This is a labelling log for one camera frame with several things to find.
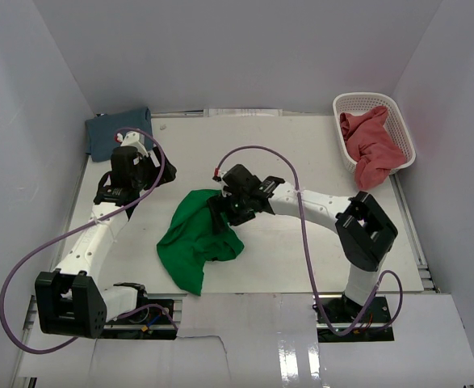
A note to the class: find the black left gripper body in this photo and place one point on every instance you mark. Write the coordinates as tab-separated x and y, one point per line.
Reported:
148	174

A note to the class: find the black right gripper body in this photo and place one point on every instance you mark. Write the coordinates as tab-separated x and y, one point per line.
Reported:
235	206

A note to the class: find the green t shirt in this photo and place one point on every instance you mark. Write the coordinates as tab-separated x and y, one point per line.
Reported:
190	242

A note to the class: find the pink t shirt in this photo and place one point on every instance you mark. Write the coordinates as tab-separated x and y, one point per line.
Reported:
369	144

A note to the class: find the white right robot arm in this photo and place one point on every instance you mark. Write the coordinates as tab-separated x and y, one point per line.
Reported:
365	231

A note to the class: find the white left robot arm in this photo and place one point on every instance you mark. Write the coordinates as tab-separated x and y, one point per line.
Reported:
69	301

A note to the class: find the folded blue t shirt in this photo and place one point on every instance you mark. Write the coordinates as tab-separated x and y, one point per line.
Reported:
101	131

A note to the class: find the white paper label strip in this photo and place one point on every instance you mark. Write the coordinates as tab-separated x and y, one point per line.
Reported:
242	112

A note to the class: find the white perforated plastic basket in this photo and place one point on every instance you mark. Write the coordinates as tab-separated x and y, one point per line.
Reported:
358	103

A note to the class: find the white paper sheet front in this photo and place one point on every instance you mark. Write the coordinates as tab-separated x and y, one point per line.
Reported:
269	340

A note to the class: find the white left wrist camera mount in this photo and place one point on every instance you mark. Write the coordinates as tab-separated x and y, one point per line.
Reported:
132	138

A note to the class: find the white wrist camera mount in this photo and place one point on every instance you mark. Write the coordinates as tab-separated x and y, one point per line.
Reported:
218	176
132	138

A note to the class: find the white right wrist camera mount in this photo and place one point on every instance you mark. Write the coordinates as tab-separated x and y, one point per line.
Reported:
218	176

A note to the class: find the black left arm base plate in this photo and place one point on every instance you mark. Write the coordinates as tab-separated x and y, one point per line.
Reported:
148	324

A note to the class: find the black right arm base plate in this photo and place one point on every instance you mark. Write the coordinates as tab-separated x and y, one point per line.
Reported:
341	314

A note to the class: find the aluminium table edge rail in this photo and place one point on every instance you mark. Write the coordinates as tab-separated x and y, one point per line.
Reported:
425	275

